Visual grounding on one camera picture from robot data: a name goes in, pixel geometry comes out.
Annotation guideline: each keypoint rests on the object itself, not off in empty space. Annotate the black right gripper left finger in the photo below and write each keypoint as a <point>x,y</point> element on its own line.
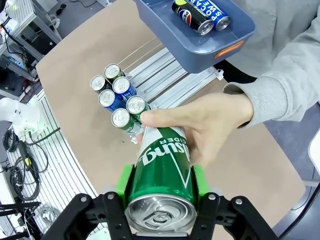
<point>100,215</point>

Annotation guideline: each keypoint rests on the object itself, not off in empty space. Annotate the person in grey hoodie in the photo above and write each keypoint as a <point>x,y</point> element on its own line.
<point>287,25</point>

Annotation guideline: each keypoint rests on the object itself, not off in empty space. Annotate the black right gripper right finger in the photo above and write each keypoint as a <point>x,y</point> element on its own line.
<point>225,220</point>

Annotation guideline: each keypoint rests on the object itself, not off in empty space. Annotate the person's left hand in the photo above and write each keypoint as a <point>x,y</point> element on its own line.
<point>215,120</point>

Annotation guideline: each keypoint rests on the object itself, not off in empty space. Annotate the aluminium slat platform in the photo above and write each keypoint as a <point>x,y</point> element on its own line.
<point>62,160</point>

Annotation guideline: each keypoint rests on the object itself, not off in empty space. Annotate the green Chilsung cider can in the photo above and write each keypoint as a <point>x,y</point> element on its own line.
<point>136,104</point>
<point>120,117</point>
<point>162,175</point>

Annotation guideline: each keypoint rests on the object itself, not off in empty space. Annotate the black Pepsi can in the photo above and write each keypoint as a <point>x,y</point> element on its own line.
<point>112,71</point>
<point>192,15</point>
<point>98,83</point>

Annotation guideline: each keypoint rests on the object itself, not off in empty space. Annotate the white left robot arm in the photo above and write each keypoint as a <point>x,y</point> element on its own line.
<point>22,115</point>

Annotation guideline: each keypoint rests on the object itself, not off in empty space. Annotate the person's left forearm grey sleeve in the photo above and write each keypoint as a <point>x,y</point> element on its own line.
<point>287,87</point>

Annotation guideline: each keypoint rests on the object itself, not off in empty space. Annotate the blue Pocari Sweat can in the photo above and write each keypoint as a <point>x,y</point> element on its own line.
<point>107,98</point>
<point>220,17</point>
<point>121,85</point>

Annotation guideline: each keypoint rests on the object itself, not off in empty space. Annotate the grey metal equipment shelf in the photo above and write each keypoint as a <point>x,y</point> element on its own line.
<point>30,32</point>

